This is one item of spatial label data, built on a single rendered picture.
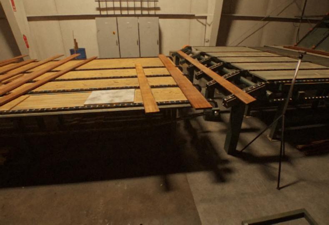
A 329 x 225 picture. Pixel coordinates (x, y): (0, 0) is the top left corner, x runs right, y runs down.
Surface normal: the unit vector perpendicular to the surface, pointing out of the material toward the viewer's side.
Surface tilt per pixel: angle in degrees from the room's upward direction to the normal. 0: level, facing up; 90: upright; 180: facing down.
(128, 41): 90
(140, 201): 0
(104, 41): 90
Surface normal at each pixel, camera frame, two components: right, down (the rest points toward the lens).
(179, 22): 0.12, 0.35
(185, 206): 0.00, -0.91
